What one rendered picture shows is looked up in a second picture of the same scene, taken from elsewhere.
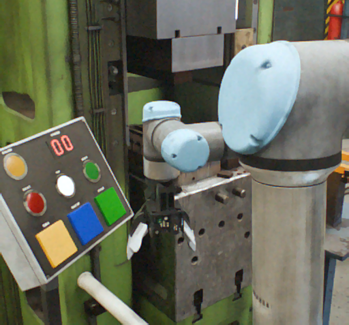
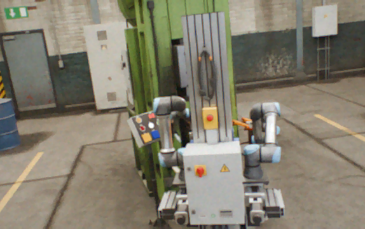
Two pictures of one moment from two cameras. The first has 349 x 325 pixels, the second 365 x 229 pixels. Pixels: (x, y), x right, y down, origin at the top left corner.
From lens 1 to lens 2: 2.31 m
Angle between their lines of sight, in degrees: 22
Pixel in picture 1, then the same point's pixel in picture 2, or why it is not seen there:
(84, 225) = (154, 135)
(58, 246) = (147, 138)
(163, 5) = (182, 78)
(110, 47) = (172, 89)
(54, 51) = (155, 91)
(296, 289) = (163, 134)
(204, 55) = not seen: hidden behind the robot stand
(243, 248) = not seen: hidden behind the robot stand
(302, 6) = not seen: outside the picture
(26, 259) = (139, 140)
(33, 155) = (143, 117)
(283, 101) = (156, 106)
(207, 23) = not seen: hidden behind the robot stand
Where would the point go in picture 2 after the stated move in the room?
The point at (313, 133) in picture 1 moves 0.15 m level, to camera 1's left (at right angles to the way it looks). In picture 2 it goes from (161, 111) to (143, 111)
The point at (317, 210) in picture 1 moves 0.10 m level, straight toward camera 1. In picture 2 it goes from (165, 122) to (156, 126)
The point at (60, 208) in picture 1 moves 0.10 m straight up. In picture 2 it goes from (149, 130) to (147, 119)
